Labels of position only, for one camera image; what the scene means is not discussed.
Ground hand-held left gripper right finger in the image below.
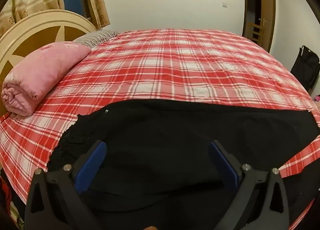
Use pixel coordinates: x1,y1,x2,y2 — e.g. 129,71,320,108
209,140,291,230

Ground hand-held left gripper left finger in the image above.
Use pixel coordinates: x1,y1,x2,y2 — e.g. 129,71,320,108
24,140,108,230

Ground black pants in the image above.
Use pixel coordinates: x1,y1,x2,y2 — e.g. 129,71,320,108
47,99,320,230

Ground dark dotted cloth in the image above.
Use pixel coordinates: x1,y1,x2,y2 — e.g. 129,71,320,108
280,162,319,223

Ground red cloth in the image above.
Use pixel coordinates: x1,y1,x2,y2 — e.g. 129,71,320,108
0,169,25,230

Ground pink folded blanket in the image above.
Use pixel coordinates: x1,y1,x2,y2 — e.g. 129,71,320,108
1,41,91,117

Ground red plaid bed sheet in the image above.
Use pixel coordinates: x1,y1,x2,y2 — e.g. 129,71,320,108
0,28,320,205

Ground black bag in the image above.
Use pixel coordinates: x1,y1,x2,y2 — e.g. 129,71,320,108
291,45,320,94

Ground wooden railing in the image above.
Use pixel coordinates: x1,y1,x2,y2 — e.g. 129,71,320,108
246,18,266,46

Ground cream and brown headboard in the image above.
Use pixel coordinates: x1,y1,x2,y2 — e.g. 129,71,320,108
0,9,98,118

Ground brown wooden door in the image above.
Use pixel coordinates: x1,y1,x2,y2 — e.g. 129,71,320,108
242,0,277,54

